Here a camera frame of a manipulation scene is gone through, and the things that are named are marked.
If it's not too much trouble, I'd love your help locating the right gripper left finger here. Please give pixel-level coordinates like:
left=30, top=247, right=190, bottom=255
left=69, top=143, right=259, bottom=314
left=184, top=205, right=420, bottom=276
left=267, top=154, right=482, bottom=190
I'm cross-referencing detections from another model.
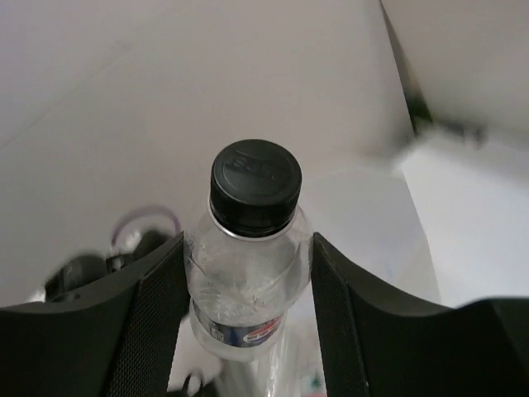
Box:
left=1, top=235, right=189, bottom=396

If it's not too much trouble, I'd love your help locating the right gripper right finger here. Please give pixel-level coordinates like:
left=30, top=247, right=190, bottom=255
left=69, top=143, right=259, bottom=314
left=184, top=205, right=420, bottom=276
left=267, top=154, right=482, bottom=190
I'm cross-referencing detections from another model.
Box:
left=312, top=234, right=528, bottom=396

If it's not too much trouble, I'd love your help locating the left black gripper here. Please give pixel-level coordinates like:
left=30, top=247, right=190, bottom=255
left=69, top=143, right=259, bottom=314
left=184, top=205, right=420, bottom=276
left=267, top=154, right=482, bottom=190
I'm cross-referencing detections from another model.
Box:
left=44, top=229, right=172, bottom=303

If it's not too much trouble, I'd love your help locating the clear bottle black cap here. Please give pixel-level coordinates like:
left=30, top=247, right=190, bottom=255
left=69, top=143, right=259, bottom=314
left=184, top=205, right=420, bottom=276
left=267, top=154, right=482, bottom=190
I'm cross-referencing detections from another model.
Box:
left=184, top=139, right=313, bottom=396

